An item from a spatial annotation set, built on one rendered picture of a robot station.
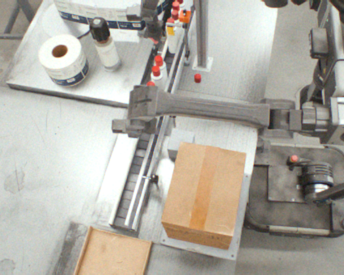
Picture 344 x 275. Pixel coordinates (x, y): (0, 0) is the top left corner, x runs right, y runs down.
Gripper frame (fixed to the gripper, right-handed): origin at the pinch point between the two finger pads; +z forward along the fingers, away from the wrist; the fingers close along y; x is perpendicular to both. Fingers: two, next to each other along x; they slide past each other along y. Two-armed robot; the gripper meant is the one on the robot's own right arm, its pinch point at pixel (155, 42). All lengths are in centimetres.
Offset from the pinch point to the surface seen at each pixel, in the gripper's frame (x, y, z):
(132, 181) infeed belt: 4, 62, 14
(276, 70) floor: 62, -71, 102
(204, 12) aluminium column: 21.8, -3.3, -18.9
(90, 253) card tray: -5, 93, 18
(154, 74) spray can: 5.7, 20.8, -5.1
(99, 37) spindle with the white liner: -21.3, 10.0, -10.6
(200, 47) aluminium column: 19.6, -3.4, 3.9
